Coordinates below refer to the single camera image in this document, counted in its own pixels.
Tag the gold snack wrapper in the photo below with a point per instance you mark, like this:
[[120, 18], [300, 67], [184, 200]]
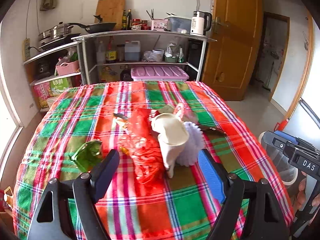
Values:
[[121, 120]]

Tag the white paper bag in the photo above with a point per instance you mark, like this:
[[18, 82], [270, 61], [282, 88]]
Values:
[[172, 137]]

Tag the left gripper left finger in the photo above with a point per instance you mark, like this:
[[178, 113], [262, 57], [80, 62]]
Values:
[[52, 218]]

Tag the dark sauce bottle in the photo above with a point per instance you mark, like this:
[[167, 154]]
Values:
[[129, 20]]

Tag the brown wrapper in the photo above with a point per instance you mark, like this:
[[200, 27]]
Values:
[[207, 129]]

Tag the steel pot with lid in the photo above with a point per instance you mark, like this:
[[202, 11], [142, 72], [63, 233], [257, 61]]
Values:
[[58, 31]]

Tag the red dustpan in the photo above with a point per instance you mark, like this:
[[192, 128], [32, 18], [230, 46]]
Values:
[[281, 125]]

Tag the clear plastic container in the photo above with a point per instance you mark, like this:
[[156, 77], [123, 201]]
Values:
[[178, 24]]

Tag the red round lid cup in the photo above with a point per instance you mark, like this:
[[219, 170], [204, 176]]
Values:
[[179, 110]]

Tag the translucent oil jug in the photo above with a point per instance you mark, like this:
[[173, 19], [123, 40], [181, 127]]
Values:
[[132, 51]]

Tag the red plastic bag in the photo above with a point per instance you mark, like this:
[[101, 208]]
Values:
[[139, 143]]

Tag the wooden door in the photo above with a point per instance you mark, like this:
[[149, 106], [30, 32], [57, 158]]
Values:
[[231, 56]]

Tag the pink lid storage box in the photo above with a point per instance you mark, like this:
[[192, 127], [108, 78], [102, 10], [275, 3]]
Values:
[[158, 73]]

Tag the black frying pan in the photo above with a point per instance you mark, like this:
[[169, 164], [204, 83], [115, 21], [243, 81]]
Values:
[[96, 27]]

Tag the plaid tablecloth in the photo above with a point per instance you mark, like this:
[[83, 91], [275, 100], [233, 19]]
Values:
[[141, 202]]

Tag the white electric kettle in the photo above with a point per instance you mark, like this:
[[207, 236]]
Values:
[[201, 22]]

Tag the pink utensil holder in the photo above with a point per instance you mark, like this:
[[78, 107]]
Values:
[[159, 24]]

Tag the white trash bin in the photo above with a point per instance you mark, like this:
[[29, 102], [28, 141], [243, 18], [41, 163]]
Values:
[[287, 172]]

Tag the pink plastic basket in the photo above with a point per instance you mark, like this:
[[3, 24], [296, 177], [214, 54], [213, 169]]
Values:
[[67, 68]]

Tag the wooden cutting board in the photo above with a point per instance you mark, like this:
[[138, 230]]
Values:
[[111, 11]]

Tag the green snack bag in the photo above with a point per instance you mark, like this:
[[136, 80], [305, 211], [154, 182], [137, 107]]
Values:
[[88, 155]]

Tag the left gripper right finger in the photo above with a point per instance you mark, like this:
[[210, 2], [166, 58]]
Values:
[[264, 219]]

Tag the beige dumpling packet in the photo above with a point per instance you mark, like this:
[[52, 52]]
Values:
[[167, 109]]

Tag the green carton box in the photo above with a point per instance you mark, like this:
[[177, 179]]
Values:
[[51, 89]]

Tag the white metal shelf rack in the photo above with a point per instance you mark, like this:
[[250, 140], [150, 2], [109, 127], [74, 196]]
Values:
[[123, 55]]

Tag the soy sauce bottle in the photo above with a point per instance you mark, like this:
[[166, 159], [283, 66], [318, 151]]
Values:
[[111, 51]]

